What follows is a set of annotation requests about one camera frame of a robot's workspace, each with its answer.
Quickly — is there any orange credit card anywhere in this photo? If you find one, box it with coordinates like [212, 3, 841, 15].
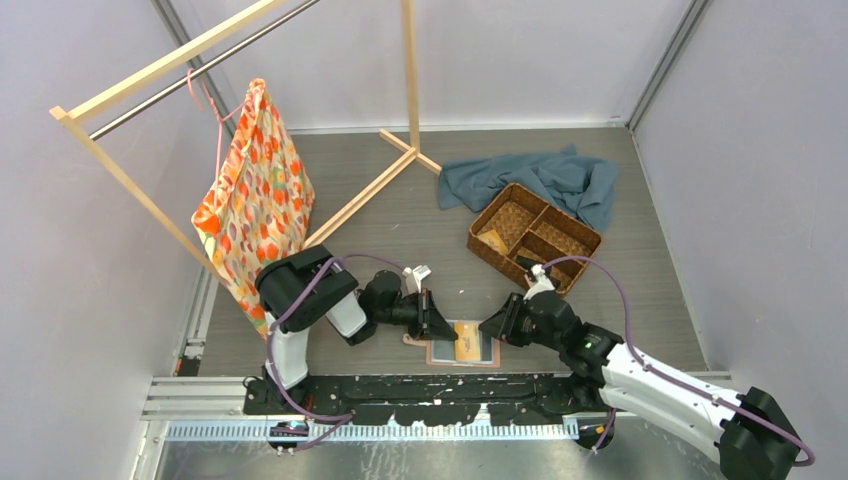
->
[477, 229, 510, 256]

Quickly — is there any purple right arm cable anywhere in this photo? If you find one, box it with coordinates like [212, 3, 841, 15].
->
[539, 255, 816, 468]

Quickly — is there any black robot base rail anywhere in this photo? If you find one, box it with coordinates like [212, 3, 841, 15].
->
[241, 373, 610, 427]

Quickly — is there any blue-grey crumpled cloth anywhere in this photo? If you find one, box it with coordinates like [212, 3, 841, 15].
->
[437, 144, 619, 232]

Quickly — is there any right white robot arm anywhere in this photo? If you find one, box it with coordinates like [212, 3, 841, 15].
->
[479, 262, 813, 479]

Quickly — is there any yellow credit card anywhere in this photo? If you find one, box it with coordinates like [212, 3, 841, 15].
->
[455, 322, 482, 363]

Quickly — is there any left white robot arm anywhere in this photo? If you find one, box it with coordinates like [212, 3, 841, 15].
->
[254, 245, 458, 414]

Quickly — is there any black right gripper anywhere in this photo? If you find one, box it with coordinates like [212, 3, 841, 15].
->
[479, 293, 563, 352]

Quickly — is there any orange floral hanging garment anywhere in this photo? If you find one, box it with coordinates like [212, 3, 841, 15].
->
[191, 78, 315, 338]

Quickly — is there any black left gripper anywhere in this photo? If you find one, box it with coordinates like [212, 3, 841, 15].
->
[375, 287, 457, 340]

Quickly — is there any pink clothes hanger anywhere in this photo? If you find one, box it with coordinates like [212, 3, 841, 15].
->
[186, 68, 247, 180]

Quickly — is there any woven wicker divided basket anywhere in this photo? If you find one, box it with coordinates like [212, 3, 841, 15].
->
[467, 183, 602, 296]

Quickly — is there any wooden clothes rack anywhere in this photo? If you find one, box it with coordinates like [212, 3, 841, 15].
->
[49, 0, 442, 280]

